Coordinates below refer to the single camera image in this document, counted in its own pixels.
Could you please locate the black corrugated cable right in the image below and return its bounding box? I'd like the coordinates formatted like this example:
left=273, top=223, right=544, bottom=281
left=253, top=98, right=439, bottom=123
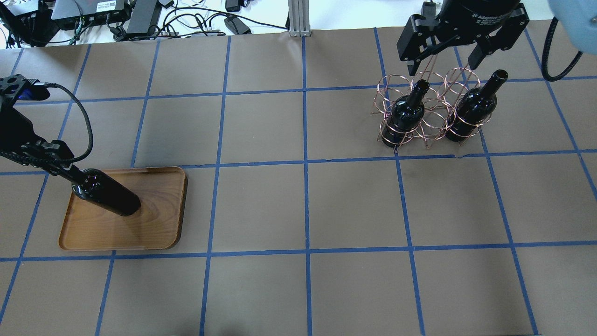
left=541, top=18, right=583, bottom=82

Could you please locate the dark wine bottle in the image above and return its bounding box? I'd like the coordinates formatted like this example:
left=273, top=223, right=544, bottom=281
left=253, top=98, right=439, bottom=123
left=445, top=70, right=509, bottom=143
left=57, top=165, right=141, bottom=217
left=380, top=79, right=430, bottom=150

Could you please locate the wooden tray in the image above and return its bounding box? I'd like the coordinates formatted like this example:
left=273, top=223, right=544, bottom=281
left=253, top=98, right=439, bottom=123
left=58, top=167, right=187, bottom=251

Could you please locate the copper wire bottle basket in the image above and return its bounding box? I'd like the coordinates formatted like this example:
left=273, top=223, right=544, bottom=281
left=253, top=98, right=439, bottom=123
left=371, top=51, right=493, bottom=154

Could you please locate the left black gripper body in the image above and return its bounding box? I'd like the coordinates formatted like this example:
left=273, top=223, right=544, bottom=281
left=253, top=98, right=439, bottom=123
left=0, top=75, right=75, bottom=170

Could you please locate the black power adapter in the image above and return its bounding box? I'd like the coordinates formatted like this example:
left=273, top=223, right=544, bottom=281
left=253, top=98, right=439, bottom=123
left=224, top=16, right=252, bottom=35

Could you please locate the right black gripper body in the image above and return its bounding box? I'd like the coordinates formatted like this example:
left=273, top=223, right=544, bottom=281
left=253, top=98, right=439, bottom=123
left=434, top=0, right=530, bottom=45

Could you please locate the aluminium frame post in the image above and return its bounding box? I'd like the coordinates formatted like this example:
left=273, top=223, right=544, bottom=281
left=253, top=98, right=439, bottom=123
left=288, top=0, right=312, bottom=37

